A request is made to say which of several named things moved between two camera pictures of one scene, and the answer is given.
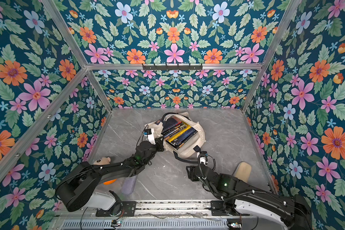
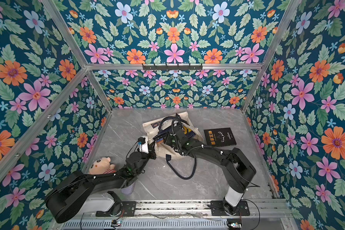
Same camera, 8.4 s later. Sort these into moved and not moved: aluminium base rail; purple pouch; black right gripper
Moved: black right gripper
Not moved: purple pouch; aluminium base rail
